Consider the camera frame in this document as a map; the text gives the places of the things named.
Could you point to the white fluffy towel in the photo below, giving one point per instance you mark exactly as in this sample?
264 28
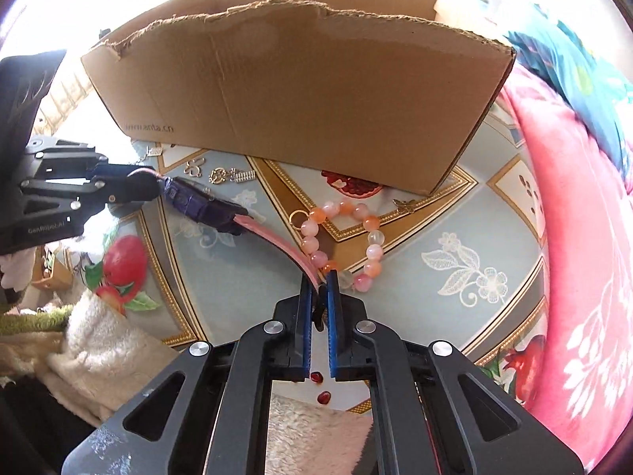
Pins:
109 356

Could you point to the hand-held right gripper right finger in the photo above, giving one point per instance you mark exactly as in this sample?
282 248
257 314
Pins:
334 326

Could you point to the gold abacus charm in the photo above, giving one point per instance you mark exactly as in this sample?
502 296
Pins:
242 176

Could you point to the gold knot charm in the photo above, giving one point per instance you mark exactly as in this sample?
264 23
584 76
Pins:
190 170

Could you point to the green cloth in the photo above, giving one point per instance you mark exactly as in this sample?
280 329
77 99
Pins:
29 319

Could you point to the fruit printed tablecloth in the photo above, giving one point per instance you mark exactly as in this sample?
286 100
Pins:
237 277

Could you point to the gold butterfly charm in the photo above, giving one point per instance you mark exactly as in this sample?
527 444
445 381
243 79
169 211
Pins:
404 205

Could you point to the round gold charm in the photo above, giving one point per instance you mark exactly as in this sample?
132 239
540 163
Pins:
216 176

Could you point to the blue patterned quilt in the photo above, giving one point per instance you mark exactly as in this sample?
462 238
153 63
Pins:
559 59

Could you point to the purple smart watch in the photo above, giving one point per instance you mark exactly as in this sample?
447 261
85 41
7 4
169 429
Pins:
198 203

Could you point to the pink floral blanket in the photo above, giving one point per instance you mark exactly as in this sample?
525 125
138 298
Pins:
583 257

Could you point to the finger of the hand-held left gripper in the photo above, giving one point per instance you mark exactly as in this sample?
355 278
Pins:
133 189
111 172

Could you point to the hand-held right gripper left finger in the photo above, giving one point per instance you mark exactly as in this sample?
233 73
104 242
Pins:
306 326

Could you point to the brown cardboard box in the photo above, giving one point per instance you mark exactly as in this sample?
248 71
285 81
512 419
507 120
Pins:
296 84

